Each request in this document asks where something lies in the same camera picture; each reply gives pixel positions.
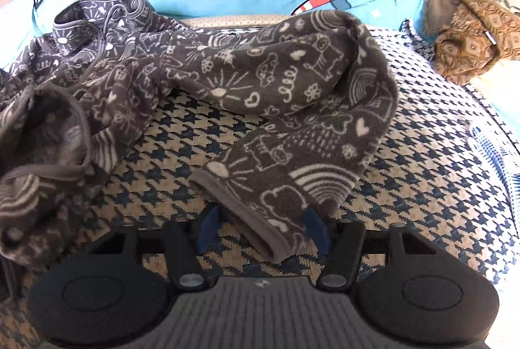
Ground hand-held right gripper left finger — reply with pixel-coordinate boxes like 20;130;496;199
87;203;222;290

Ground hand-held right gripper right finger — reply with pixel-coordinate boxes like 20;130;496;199
303;205;439;290

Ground grey doodle-print fleece jacket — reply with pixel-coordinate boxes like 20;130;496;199
0;0;399;268

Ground houndstooth seat mat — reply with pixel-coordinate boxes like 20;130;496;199
0;26;520;349

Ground white blue-dotted work glove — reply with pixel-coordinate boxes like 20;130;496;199
469;117;520;220

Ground brown patterned cloth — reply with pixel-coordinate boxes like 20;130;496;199
422;0;520;86

